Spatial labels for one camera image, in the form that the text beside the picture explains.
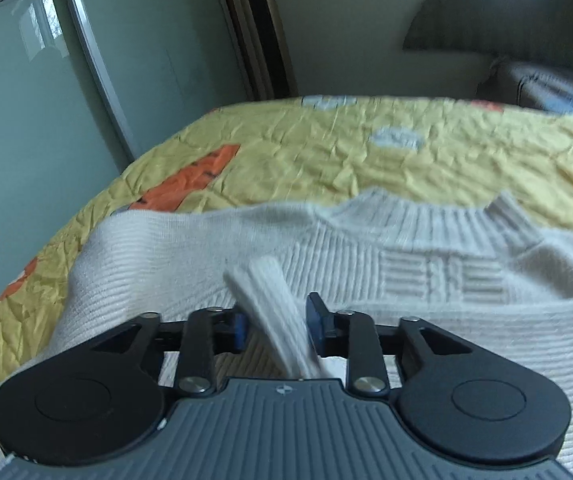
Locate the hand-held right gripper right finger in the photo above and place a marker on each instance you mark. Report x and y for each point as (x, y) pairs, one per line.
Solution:
(316, 321)

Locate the grey patterned pillow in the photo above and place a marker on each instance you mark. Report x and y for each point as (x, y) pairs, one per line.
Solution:
(551, 87)

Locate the white knit sweater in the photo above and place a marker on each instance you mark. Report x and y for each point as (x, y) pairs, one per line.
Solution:
(416, 280)

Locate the tall floor-standing air conditioner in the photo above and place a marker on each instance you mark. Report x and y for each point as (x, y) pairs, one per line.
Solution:
(261, 30)

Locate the glass sliding wardrobe doors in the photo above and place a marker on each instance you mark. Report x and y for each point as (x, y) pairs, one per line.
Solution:
(26, 135)

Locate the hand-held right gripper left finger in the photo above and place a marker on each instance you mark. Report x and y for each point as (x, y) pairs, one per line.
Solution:
(239, 332)

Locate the dark padded headboard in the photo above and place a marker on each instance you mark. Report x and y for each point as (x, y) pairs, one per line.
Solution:
(516, 20)

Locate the yellow patterned quilt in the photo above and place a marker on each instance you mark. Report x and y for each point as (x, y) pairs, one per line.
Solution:
(316, 150)

